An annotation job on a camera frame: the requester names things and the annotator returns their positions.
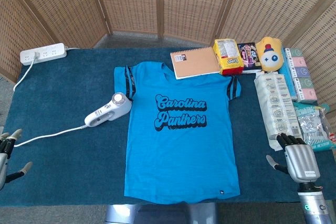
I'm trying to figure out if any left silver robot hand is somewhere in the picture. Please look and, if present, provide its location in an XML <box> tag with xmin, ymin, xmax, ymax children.
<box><xmin>0</xmin><ymin>129</ymin><xmax>34</xmax><ymax>190</ymax></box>

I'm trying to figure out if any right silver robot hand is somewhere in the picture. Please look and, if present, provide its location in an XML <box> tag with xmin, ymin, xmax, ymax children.
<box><xmin>266</xmin><ymin>132</ymin><xmax>321</xmax><ymax>184</ymax></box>

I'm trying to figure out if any white handheld steamer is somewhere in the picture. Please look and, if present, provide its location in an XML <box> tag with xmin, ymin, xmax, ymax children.
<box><xmin>84</xmin><ymin>92</ymin><xmax>132</xmax><ymax>127</ymax></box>

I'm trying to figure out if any blue Carolina Panthers t-shirt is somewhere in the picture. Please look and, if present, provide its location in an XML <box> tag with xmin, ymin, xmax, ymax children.
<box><xmin>113</xmin><ymin>61</ymin><xmax>242</xmax><ymax>205</ymax></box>

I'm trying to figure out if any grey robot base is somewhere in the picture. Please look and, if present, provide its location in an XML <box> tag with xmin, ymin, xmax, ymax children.
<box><xmin>104</xmin><ymin>202</ymin><xmax>218</xmax><ymax>224</ymax></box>

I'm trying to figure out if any silver teal snack bag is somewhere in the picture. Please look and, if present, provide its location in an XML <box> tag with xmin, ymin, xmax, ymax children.
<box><xmin>292</xmin><ymin>102</ymin><xmax>336</xmax><ymax>153</ymax></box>

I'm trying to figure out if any long white tissue pack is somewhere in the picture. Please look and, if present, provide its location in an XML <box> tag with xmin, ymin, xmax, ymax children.
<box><xmin>254</xmin><ymin>73</ymin><xmax>304</xmax><ymax>152</ymax></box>

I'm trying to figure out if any dark blue table cloth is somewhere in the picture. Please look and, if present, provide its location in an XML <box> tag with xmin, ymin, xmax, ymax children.
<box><xmin>0</xmin><ymin>47</ymin><xmax>336</xmax><ymax>207</ymax></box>

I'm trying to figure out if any pastel tissue multi-pack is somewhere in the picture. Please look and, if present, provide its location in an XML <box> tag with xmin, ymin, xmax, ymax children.
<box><xmin>278</xmin><ymin>47</ymin><xmax>318</xmax><ymax>104</ymax></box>

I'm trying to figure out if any yellow plush toy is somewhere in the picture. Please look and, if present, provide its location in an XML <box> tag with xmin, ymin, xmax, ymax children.
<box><xmin>256</xmin><ymin>36</ymin><xmax>286</xmax><ymax>73</ymax></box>

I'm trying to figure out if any black snack packet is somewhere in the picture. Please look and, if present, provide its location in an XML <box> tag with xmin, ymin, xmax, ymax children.
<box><xmin>237</xmin><ymin>41</ymin><xmax>262</xmax><ymax>72</ymax></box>

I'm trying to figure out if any yellow Lipo snack pack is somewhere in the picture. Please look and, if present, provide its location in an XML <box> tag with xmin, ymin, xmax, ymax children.
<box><xmin>212</xmin><ymin>38</ymin><xmax>244</xmax><ymax>76</ymax></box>

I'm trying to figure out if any white power strip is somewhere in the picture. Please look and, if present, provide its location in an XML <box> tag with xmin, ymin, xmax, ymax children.
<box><xmin>20</xmin><ymin>42</ymin><xmax>68</xmax><ymax>66</ymax></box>

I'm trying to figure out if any brown spiral notebook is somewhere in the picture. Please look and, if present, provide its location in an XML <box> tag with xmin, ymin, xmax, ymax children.
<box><xmin>170</xmin><ymin>46</ymin><xmax>221</xmax><ymax>80</ymax></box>

